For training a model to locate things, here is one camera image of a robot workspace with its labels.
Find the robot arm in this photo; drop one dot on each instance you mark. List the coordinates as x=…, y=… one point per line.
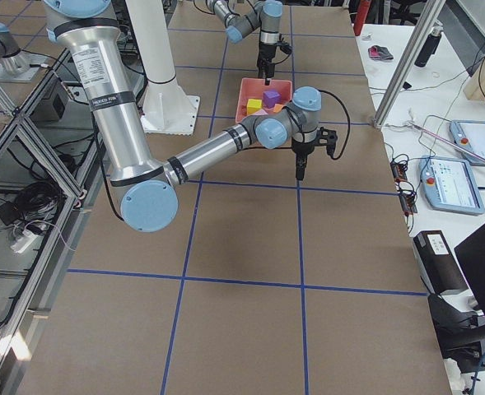
x=264, y=16
x=89, y=30

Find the teach pendant tablet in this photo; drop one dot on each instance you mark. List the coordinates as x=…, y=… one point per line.
x=449, y=185
x=469, y=135

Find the near teach pendant tablet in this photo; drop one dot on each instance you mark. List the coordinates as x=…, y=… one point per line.
x=449, y=185

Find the aluminium frame post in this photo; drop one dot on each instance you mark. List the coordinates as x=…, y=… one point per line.
x=417, y=39

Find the pink foam block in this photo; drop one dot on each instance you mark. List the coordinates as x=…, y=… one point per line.
x=260, y=112

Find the black box with label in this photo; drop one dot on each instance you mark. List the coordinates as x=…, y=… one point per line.
x=438, y=267

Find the metal rod on stand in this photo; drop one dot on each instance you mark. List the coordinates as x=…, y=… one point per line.
x=473, y=159

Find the far teach pendant tablet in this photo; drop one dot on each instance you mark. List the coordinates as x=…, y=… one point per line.
x=469, y=135

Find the pink plastic bin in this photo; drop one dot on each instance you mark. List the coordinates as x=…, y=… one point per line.
x=254, y=87

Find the black water bottle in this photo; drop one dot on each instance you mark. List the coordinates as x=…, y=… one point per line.
x=429, y=47

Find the purple foam block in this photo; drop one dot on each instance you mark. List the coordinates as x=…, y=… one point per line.
x=270, y=98

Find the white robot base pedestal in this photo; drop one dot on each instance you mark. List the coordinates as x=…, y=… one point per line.
x=165, y=107

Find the grey and pink cloth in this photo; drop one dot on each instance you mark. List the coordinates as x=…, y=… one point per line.
x=380, y=53

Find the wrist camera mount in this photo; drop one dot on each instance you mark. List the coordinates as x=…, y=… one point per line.
x=327, y=138
x=283, y=45

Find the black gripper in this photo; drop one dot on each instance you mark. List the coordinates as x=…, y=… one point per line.
x=300, y=151
x=267, y=54

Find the yellow foam block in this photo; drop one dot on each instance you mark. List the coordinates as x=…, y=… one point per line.
x=253, y=105

